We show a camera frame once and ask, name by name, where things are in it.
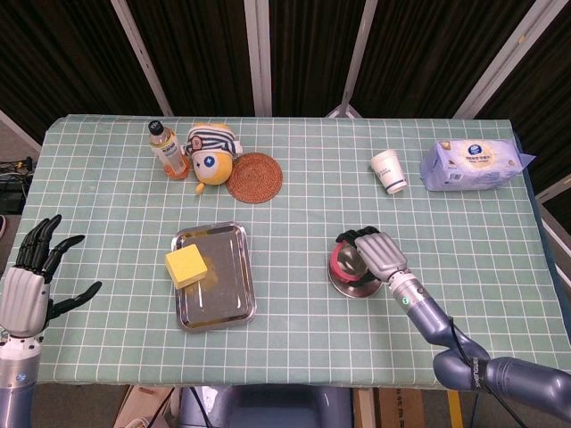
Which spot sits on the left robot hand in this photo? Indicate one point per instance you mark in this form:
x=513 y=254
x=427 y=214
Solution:
x=22 y=298

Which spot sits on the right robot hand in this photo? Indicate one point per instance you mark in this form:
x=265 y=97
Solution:
x=381 y=254

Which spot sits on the red tape roll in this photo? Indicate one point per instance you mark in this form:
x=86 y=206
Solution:
x=332 y=267

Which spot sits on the yellow sponge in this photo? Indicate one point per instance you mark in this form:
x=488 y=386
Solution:
x=185 y=263

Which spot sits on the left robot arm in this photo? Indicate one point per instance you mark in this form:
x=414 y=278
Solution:
x=18 y=379

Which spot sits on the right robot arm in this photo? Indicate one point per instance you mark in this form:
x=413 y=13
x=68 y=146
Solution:
x=490 y=370

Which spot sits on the round steel plate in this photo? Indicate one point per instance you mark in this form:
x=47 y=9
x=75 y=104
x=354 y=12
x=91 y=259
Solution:
x=357 y=292

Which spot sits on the stacked white paper cups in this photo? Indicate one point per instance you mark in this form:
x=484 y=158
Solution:
x=390 y=171

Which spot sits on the green checkered tablecloth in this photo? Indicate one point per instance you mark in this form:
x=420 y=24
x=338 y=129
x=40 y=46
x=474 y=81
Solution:
x=312 y=348

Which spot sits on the blue tissue pack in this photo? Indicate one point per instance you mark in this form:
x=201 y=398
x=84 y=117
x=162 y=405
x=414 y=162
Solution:
x=473 y=167

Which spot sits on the round woven coaster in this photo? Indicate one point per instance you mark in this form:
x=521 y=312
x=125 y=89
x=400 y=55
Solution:
x=255 y=178

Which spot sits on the brown cardboard box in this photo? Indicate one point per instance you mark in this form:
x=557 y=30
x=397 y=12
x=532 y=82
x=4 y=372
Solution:
x=401 y=408

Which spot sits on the light wooden box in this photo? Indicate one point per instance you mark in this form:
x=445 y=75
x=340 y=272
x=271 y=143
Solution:
x=143 y=408

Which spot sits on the rectangular steel tray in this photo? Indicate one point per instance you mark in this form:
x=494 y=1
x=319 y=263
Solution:
x=223 y=303

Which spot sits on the blue-grey robot torso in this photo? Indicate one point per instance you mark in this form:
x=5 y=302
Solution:
x=276 y=408

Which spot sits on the yellow plush toy striped hat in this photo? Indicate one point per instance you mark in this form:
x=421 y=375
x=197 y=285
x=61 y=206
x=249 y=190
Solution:
x=212 y=162

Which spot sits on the orange drink bottle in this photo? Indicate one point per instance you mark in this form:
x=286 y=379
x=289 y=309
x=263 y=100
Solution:
x=169 y=153

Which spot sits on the white partition post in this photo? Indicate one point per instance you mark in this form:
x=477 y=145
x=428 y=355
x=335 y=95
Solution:
x=354 y=53
x=259 y=58
x=508 y=58
x=143 y=58

